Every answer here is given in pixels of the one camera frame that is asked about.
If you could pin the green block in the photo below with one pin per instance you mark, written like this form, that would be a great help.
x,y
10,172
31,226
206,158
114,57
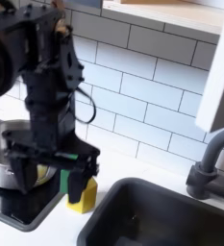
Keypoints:
x,y
64,181

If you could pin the dark grey sink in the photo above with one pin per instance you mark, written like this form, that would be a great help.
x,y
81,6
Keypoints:
x,y
168,217

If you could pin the yellow block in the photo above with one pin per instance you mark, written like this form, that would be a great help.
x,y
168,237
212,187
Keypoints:
x,y
86,200

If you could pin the black stove top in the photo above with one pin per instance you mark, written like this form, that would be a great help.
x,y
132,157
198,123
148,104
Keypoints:
x,y
20,208

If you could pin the dark grey tap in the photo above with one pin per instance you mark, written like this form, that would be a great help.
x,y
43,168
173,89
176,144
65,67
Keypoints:
x,y
209,185

